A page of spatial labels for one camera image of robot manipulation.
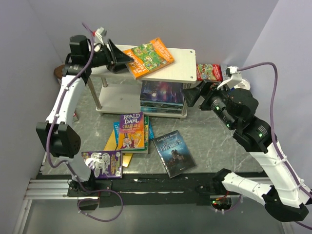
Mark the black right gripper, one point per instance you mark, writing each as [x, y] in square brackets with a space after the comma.
[207, 89]

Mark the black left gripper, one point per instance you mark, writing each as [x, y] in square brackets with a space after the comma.
[117, 56]

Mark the orange Treehouse book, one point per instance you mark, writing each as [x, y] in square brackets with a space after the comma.
[148, 58]

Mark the Charlie Chocolate Factory book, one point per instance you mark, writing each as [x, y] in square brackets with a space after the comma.
[131, 131]

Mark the green 104-Storey Treehouse book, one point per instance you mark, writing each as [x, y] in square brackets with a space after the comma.
[140, 151]

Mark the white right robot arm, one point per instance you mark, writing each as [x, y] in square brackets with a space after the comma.
[286, 198]

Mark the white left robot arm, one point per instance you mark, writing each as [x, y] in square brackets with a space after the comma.
[61, 142]

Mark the stack of dark books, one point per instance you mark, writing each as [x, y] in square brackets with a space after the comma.
[161, 97]

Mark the red game box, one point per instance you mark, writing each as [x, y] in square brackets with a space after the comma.
[211, 72]

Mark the brown twine spool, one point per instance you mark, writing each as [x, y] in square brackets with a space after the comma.
[58, 73]

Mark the dark Wuthering Heights book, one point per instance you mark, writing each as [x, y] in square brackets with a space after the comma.
[174, 153]

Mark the blue 26-Storey Treehouse book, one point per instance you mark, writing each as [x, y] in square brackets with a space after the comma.
[117, 131]

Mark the yellow book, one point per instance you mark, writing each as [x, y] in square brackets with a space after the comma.
[111, 146]

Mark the purple comic book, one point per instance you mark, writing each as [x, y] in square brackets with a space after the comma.
[104, 164]

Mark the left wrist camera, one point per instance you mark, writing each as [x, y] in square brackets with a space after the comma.
[99, 35]

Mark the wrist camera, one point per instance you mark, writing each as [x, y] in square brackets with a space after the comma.
[234, 78]
[99, 35]

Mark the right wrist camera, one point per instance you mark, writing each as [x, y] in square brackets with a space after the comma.
[234, 78]

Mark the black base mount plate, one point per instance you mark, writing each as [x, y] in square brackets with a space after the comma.
[207, 184]

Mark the aluminium rail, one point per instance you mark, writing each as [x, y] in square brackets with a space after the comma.
[46, 190]

